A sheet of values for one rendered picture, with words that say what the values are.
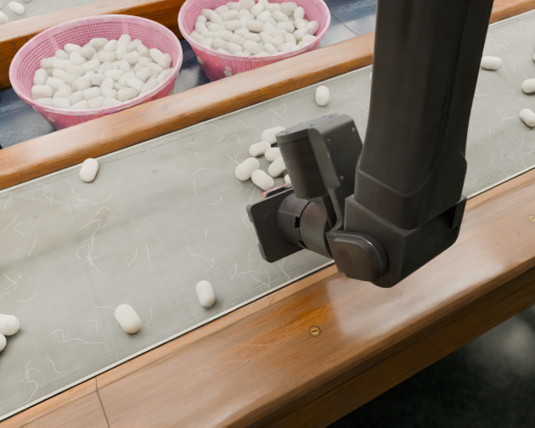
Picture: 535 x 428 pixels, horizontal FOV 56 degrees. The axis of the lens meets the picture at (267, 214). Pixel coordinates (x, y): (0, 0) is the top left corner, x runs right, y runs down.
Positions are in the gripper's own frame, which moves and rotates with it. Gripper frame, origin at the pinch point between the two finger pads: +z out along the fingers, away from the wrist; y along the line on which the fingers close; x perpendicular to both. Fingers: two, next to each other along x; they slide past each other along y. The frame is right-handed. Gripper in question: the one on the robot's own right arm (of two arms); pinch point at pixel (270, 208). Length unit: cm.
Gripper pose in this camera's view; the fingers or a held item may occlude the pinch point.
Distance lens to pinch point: 60.8
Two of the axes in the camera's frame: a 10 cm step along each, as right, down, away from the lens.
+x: 3.0, 9.3, 2.3
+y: -8.8, 3.6, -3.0
